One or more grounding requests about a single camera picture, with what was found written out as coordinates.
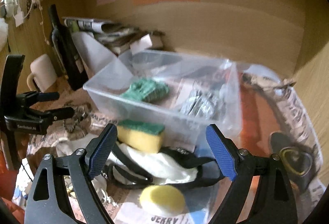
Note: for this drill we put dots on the rolled newspapers stack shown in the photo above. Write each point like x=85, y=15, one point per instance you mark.
x=113, y=35

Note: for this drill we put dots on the green knitted cloth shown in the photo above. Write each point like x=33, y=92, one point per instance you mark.
x=146, y=90

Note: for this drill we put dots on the white ceramic mug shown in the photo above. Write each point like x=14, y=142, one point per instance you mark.
x=42, y=75

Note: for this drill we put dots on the yellow green scrub sponge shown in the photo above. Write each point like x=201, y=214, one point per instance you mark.
x=144, y=136

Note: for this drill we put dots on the dark wine bottle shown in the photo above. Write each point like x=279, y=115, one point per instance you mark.
x=67, y=54

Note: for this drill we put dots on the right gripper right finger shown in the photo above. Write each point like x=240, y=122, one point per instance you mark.
x=274, y=200

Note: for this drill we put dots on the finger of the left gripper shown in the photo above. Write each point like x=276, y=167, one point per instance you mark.
x=44, y=97
x=60, y=113

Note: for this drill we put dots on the clear plastic box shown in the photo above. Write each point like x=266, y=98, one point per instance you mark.
x=182, y=73

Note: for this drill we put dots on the silver grey knitted cloth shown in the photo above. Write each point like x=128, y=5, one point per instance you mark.
x=203, y=104

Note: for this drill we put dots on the round yellow sponge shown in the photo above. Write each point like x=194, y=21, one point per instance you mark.
x=162, y=200

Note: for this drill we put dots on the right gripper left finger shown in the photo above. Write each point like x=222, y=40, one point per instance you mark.
x=48, y=201

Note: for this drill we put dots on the small white card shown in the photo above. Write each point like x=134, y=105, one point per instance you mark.
x=142, y=44

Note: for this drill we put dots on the white cloth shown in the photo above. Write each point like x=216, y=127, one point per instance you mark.
x=162, y=168

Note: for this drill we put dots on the clear plastic box lid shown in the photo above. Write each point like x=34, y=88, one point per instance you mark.
x=94, y=54

